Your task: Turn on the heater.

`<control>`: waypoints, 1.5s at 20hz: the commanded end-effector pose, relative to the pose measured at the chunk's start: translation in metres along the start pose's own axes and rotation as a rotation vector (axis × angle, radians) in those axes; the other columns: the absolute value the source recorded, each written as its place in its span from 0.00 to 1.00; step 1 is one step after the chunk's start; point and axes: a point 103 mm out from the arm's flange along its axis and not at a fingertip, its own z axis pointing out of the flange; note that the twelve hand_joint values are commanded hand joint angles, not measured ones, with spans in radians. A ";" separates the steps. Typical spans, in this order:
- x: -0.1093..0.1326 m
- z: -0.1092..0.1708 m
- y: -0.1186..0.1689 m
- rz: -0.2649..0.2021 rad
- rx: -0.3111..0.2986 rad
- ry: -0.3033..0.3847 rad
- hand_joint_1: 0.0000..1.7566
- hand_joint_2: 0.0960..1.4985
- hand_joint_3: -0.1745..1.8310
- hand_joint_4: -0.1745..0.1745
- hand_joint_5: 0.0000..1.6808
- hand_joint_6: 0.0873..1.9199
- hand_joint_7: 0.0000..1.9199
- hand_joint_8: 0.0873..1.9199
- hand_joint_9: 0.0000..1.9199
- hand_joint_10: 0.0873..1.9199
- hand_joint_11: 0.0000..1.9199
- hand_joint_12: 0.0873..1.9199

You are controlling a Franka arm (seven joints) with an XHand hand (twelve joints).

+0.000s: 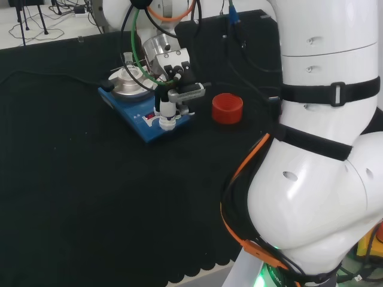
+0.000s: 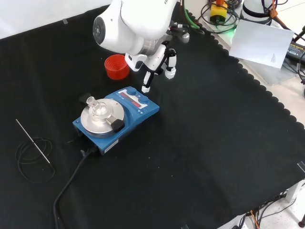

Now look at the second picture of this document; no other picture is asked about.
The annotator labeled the clear round-bottom flask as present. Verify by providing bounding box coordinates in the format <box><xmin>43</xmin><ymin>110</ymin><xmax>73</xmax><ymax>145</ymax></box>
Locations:
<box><xmin>85</xmin><ymin>96</ymin><xmax>108</xmax><ymax>118</ymax></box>

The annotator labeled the black looped cable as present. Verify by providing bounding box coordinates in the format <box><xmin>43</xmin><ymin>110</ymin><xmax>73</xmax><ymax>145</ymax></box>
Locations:
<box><xmin>200</xmin><ymin>0</ymin><xmax>240</xmax><ymax>34</ymax></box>

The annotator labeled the white table leg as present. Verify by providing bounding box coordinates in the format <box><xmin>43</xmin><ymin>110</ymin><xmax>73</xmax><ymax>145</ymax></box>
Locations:
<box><xmin>285</xmin><ymin>180</ymin><xmax>305</xmax><ymax>203</ymax></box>

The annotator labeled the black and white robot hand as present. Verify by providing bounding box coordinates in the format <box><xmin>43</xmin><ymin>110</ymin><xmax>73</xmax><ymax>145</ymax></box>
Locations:
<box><xmin>124</xmin><ymin>40</ymin><xmax>178</xmax><ymax>94</ymax></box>

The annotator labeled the heater with blue base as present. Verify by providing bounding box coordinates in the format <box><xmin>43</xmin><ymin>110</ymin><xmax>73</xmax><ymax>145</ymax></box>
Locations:
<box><xmin>72</xmin><ymin>86</ymin><xmax>160</xmax><ymax>156</ymax></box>

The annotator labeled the green cable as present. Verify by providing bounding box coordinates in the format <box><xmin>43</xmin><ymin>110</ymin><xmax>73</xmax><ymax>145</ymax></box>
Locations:
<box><xmin>182</xmin><ymin>0</ymin><xmax>207</xmax><ymax>34</ymax></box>

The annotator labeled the orange cable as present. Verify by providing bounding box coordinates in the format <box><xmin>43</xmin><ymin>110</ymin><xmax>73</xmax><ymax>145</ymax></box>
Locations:
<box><xmin>268</xmin><ymin>0</ymin><xmax>290</xmax><ymax>31</ymax></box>

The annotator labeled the black power adapter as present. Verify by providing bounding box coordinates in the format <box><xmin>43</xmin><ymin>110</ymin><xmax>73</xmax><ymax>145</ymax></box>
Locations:
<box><xmin>285</xmin><ymin>40</ymin><xmax>305</xmax><ymax>64</ymax></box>

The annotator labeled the red ribbed plastic cup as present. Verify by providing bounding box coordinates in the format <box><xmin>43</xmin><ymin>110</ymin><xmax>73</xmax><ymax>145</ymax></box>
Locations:
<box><xmin>104</xmin><ymin>54</ymin><xmax>131</xmax><ymax>80</ymax></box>

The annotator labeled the pale board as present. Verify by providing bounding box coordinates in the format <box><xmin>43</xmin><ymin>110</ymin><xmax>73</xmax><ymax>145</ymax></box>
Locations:
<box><xmin>228</xmin><ymin>19</ymin><xmax>295</xmax><ymax>70</ymax></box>

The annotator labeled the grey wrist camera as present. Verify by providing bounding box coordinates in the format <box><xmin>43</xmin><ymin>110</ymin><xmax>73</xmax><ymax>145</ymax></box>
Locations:
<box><xmin>166</xmin><ymin>22</ymin><xmax>191</xmax><ymax>43</ymax></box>

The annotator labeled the yellow stop button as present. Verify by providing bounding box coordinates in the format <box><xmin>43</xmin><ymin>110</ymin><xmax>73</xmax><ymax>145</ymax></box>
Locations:
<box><xmin>209</xmin><ymin>0</ymin><xmax>227</xmax><ymax>24</ymax></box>

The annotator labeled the thin black coiled cable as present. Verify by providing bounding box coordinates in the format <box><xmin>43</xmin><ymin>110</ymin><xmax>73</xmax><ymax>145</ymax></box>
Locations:
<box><xmin>15</xmin><ymin>137</ymin><xmax>56</xmax><ymax>184</ymax></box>

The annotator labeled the black bench cloth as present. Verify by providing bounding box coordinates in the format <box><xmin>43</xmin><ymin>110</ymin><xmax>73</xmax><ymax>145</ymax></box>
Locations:
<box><xmin>0</xmin><ymin>0</ymin><xmax>305</xmax><ymax>229</ymax></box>

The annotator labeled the thin steel probe rod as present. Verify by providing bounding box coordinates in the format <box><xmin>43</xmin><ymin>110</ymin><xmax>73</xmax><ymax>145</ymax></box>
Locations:
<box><xmin>15</xmin><ymin>119</ymin><xmax>51</xmax><ymax>165</ymax></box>

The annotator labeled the thick black power cable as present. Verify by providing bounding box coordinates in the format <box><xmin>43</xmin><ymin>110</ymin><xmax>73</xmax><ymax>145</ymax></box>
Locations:
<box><xmin>52</xmin><ymin>147</ymin><xmax>98</xmax><ymax>229</ymax></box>

